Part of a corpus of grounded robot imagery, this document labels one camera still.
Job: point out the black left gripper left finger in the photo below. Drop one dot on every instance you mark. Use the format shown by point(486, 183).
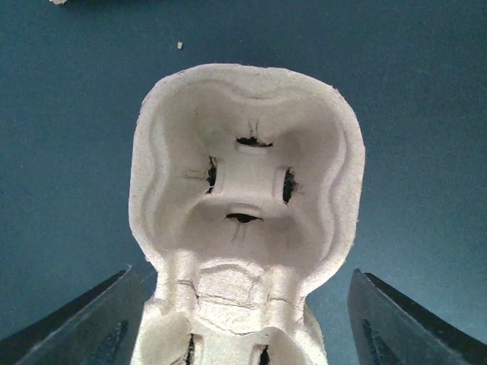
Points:
point(99, 327)

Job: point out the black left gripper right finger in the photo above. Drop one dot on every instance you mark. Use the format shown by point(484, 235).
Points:
point(390, 328)

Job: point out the brown pulp cup carrier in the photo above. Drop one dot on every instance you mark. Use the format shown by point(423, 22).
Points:
point(244, 196)

